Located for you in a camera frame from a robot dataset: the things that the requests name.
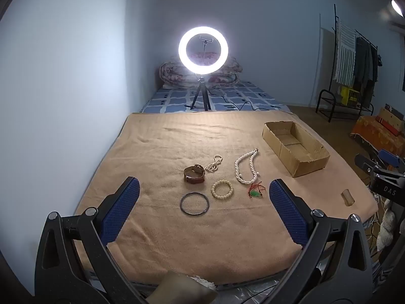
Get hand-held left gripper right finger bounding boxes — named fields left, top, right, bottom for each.
left=268, top=178, right=374, bottom=304

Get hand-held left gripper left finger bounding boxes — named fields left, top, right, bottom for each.
left=34, top=176, right=149, bottom=304

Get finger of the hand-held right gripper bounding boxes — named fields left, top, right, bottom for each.
left=354, top=154, right=385, bottom=175
left=378, top=148, right=405, bottom=173

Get red cord jade pendant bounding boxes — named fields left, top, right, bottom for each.
left=247, top=181, right=266, bottom=200

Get cardboard box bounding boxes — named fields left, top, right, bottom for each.
left=261, top=121, right=330, bottom=178

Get long white pearl necklace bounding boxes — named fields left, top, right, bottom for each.
left=234, top=148, right=260, bottom=185

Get cream bead bracelet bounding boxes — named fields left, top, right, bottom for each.
left=211, top=179, right=234, bottom=200

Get dark metal bangle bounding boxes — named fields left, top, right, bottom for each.
left=180, top=192, right=210, bottom=217

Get brown leather watch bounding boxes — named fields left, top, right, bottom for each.
left=184, top=164, right=206, bottom=184

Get small pearl strand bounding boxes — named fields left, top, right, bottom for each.
left=205, top=155, right=223, bottom=173

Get orange cloth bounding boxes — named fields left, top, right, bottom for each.
left=350, top=116, right=405, bottom=157

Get white plush toy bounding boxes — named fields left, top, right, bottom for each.
left=376, top=209, right=397, bottom=252

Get brown box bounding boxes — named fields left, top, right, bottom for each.
left=376, top=103, right=405, bottom=137

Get yellow box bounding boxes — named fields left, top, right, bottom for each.
left=337, top=85, right=360, bottom=106

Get tan blanket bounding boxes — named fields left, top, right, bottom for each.
left=74, top=111, right=379, bottom=287

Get dark hanging clothes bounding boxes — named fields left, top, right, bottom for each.
left=353, top=36, right=380, bottom=108

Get beige object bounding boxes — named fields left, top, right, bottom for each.
left=149, top=271, right=219, bottom=304

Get white lace cloth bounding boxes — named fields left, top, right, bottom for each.
left=193, top=275, right=216, bottom=289

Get striped towel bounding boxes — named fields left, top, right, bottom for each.
left=334, top=17, right=357, bottom=84

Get blue checked bedsheet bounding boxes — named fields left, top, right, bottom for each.
left=141, top=81, right=290, bottom=113

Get folded floral quilt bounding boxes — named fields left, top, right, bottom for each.
left=158, top=55, right=244, bottom=88

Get black tripod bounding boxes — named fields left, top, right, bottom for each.
left=190, top=75, right=212, bottom=111

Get black clothes rack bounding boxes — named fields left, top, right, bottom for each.
left=315, top=4, right=380, bottom=123

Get ceiling lamp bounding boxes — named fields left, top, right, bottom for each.
left=389, top=0, right=405, bottom=18

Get phone clamp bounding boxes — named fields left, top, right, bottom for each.
left=199, top=34, right=216, bottom=51

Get white cables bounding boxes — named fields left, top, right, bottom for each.
left=364, top=193, right=385, bottom=251

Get black power cable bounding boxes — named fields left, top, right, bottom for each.
left=209, top=92, right=285, bottom=111

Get ring light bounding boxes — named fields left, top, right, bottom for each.
left=178, top=26, right=228, bottom=76

